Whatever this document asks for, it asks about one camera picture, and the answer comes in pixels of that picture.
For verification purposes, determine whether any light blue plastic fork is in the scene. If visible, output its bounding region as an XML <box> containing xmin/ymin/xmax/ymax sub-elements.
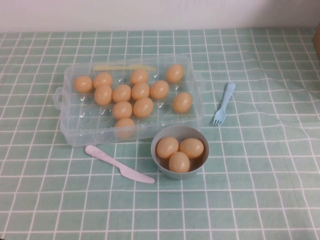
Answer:
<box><xmin>212</xmin><ymin>82</ymin><xmax>237</xmax><ymax>126</ymax></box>

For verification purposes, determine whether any grey blue plastic bowl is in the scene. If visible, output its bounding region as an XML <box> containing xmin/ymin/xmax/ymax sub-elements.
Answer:
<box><xmin>151</xmin><ymin>125</ymin><xmax>210</xmax><ymax>181</ymax></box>

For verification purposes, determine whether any pink plastic knife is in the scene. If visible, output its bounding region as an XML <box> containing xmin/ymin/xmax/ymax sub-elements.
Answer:
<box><xmin>84</xmin><ymin>144</ymin><xmax>156</xmax><ymax>185</ymax></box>

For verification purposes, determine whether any brown object at table edge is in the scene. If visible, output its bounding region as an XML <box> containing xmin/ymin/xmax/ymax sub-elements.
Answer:
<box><xmin>312</xmin><ymin>27</ymin><xmax>320</xmax><ymax>60</ymax></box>

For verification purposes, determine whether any clear plastic egg tray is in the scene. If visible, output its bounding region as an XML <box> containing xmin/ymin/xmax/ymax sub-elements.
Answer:
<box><xmin>0</xmin><ymin>26</ymin><xmax>320</xmax><ymax>240</ymax></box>

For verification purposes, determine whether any transparent plastic egg box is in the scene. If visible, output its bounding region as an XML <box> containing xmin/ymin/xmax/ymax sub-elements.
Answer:
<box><xmin>54</xmin><ymin>56</ymin><xmax>207</xmax><ymax>148</ymax></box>

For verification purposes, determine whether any beige plastic egg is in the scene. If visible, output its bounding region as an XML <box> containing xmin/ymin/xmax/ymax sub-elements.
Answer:
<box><xmin>179</xmin><ymin>138</ymin><xmax>205</xmax><ymax>159</ymax></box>
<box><xmin>73</xmin><ymin>75</ymin><xmax>93</xmax><ymax>94</ymax></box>
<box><xmin>131</xmin><ymin>82</ymin><xmax>151</xmax><ymax>101</ymax></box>
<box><xmin>92</xmin><ymin>72</ymin><xmax>113</xmax><ymax>89</ymax></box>
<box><xmin>165</xmin><ymin>63</ymin><xmax>185</xmax><ymax>84</ymax></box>
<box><xmin>112</xmin><ymin>84</ymin><xmax>132</xmax><ymax>103</ymax></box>
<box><xmin>94</xmin><ymin>84</ymin><xmax>113</xmax><ymax>106</ymax></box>
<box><xmin>133</xmin><ymin>97</ymin><xmax>155</xmax><ymax>119</ymax></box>
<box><xmin>129</xmin><ymin>68</ymin><xmax>149</xmax><ymax>86</ymax></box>
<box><xmin>149</xmin><ymin>80</ymin><xmax>170</xmax><ymax>100</ymax></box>
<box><xmin>112</xmin><ymin>100</ymin><xmax>133</xmax><ymax>120</ymax></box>
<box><xmin>156</xmin><ymin>136</ymin><xmax>180</xmax><ymax>159</ymax></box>
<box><xmin>172</xmin><ymin>91</ymin><xmax>193</xmax><ymax>114</ymax></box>
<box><xmin>114</xmin><ymin>117</ymin><xmax>136</xmax><ymax>140</ymax></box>
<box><xmin>168</xmin><ymin>151</ymin><xmax>191</xmax><ymax>174</ymax></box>

